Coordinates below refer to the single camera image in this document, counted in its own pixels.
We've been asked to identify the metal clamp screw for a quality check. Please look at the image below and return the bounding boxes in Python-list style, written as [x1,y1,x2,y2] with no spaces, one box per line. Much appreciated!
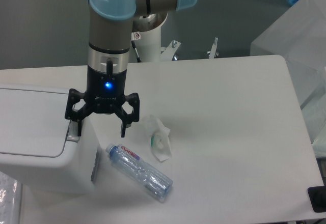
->
[207,37,219,59]

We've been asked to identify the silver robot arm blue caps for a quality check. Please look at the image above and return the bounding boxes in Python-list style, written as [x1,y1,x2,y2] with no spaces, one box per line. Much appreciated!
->
[65,0,197,135]

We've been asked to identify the white trash can lid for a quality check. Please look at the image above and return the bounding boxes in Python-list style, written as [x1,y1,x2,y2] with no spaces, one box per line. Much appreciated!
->
[1,88,69,158]

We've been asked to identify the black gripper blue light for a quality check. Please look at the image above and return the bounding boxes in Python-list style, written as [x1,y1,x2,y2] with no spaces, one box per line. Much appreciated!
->
[64,66,141,138]

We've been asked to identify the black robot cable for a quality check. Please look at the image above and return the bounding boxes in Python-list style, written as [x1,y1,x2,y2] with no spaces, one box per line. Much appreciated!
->
[130,32,142,63]

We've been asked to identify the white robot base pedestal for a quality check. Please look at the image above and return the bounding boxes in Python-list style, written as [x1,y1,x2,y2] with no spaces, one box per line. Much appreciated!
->
[129,12,168,63]

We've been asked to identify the black device at table edge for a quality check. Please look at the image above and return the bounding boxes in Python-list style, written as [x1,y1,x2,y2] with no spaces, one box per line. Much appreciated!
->
[308,186,325,213]

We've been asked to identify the crumpled clear plastic wrapper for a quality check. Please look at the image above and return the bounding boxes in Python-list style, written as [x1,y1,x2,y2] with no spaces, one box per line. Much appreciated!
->
[141,115,172,162]

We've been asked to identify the clear plastic sheet lower left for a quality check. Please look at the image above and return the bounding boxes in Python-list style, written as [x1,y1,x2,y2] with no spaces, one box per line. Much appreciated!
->
[1,172,22,223]

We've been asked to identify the crushed clear plastic water bottle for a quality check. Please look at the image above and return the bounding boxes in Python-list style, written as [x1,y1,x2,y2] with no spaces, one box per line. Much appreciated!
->
[105,144,173,203]

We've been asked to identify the white mounting bracket right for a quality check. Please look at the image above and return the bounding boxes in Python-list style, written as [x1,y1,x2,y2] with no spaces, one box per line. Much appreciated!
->
[160,40,181,61]

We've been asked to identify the white trash can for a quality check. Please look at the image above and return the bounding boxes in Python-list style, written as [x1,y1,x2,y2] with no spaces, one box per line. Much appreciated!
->
[1,83,101,194]

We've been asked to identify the grey lid push button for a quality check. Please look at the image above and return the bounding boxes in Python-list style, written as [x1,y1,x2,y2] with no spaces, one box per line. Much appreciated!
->
[66,121,80,143]

